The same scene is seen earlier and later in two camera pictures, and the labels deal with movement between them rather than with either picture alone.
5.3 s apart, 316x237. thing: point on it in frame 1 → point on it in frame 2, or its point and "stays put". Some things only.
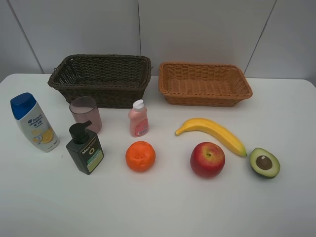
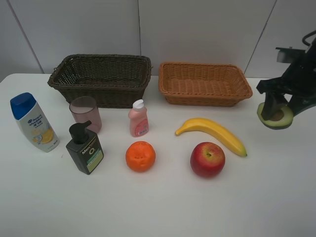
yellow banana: (228, 138) stays put
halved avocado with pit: (264, 163) → (282, 119)
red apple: (207, 159) stays put
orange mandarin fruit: (140, 156) stays put
